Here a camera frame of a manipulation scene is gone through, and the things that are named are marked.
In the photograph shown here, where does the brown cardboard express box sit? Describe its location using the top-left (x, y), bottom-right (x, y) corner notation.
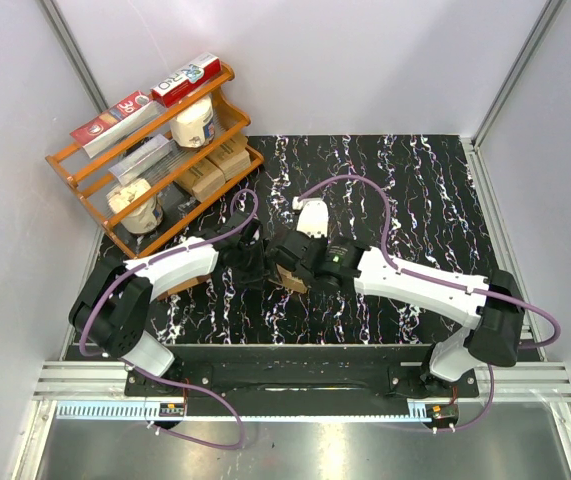
top-left (272, 264), bottom-right (308, 294)

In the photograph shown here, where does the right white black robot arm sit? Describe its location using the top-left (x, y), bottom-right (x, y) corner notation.
top-left (266, 231), bottom-right (524, 396)

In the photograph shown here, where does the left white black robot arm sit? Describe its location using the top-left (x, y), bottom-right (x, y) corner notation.
top-left (68, 211), bottom-right (263, 396)

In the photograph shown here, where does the brown printed carton box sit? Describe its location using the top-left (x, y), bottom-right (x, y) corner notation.
top-left (156, 274), bottom-right (211, 300)

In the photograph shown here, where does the kraft paper box left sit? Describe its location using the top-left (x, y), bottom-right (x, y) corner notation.
top-left (174, 158), bottom-right (225, 202)

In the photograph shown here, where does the kraft paper box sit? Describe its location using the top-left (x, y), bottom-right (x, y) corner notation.
top-left (174, 158), bottom-right (225, 202)
top-left (207, 133), bottom-right (251, 181)

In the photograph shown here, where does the kraft paper box right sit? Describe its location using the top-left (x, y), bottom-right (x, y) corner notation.
top-left (207, 133), bottom-right (251, 181)

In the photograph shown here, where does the red silver toothpaste box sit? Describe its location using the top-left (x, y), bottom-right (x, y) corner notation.
top-left (70, 90), bottom-right (161, 158)

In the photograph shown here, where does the red white toothpaste box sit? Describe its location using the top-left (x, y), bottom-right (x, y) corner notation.
top-left (151, 52), bottom-right (221, 108)

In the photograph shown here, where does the lower white tissue roll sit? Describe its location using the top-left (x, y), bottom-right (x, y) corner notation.
top-left (105, 178), bottom-right (165, 235)

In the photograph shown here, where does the white tissue roll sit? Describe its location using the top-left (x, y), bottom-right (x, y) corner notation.
top-left (105, 178), bottom-right (165, 235)
top-left (169, 96), bottom-right (215, 149)

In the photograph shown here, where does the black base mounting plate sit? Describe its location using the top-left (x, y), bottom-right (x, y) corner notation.
top-left (124, 343), bottom-right (479, 416)

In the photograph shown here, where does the black marble pattern mat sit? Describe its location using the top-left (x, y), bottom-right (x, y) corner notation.
top-left (72, 133), bottom-right (524, 346)

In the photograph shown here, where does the orange wooden shelf rack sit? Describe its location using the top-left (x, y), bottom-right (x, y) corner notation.
top-left (46, 63), bottom-right (264, 258)

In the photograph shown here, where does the upper white tissue roll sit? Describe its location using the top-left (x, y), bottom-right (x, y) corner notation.
top-left (169, 96), bottom-right (215, 149)

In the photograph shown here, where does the silver foil packet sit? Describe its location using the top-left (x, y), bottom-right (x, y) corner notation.
top-left (109, 134), bottom-right (172, 186)

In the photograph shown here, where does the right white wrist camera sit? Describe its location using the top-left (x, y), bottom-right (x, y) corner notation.
top-left (292, 197), bottom-right (329, 238)

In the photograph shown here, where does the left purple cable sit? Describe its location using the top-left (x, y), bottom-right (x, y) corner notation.
top-left (78, 188), bottom-right (260, 450)

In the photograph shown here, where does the purple cable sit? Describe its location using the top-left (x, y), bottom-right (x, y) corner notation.
top-left (297, 174), bottom-right (564, 432)
top-left (78, 188), bottom-right (260, 450)

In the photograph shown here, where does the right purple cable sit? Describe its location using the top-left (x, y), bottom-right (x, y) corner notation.
top-left (297, 174), bottom-right (564, 432)

